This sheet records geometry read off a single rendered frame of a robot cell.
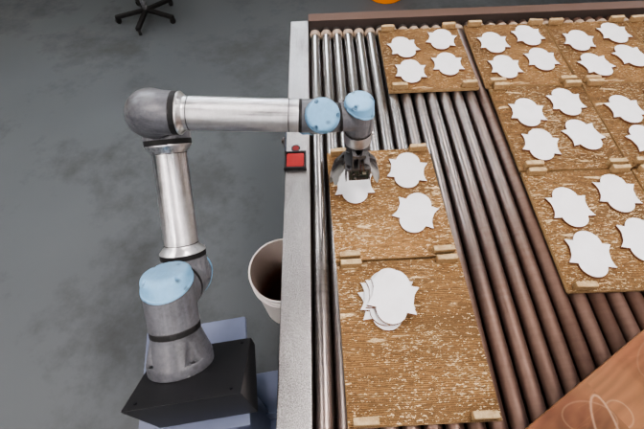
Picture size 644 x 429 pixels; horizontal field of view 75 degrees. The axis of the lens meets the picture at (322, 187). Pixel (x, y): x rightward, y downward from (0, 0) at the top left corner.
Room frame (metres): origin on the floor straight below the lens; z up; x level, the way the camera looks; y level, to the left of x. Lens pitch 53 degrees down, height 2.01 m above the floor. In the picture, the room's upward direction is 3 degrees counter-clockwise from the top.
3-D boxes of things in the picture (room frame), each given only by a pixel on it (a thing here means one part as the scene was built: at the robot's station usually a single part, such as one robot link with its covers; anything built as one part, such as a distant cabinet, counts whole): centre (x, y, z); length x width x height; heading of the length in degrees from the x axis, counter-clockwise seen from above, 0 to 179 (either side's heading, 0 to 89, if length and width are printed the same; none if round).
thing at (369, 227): (0.74, -0.20, 0.93); 0.41 x 0.35 x 0.02; 1
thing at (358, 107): (0.78, -0.10, 1.27); 0.09 x 0.08 x 0.11; 93
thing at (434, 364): (0.33, -0.21, 0.93); 0.41 x 0.35 x 0.02; 0
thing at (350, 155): (0.77, -0.10, 1.11); 0.09 x 0.08 x 0.12; 1
